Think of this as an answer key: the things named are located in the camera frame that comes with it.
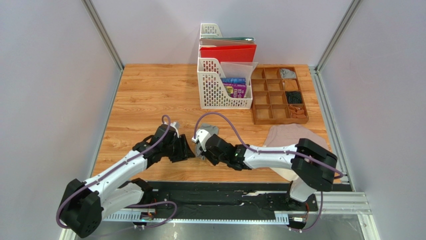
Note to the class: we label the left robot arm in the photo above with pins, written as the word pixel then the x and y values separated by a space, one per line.
pixel 86 203

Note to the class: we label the white file organizer rack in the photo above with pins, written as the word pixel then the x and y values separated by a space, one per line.
pixel 212 93

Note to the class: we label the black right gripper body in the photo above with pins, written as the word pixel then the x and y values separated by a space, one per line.
pixel 206 150

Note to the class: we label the grey rolled cloth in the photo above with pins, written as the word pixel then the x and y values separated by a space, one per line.
pixel 287 73

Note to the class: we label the black rolled cloth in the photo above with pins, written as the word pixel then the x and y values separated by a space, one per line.
pixel 294 97

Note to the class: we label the grey underwear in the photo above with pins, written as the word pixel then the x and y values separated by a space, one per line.
pixel 206 130

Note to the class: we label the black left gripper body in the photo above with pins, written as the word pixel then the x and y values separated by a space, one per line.
pixel 177 150

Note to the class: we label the red folder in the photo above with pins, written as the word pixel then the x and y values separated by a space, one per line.
pixel 230 53

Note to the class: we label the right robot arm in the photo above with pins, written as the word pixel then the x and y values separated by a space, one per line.
pixel 315 167

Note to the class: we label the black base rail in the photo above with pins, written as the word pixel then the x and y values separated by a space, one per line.
pixel 219 202

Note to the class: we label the pink underwear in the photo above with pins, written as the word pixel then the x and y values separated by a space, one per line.
pixel 289 134

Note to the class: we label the brown rolled cloth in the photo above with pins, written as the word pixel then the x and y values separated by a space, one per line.
pixel 290 85

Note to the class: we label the wooden compartment tray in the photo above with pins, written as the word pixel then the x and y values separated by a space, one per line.
pixel 270 106

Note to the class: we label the orange rolled cloth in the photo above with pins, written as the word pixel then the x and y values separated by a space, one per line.
pixel 297 112

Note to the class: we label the blue book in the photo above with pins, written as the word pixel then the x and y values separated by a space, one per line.
pixel 234 80

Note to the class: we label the purple book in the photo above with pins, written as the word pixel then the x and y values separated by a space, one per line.
pixel 234 90

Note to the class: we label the translucent plastic folder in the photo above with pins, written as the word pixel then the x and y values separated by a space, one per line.
pixel 238 70

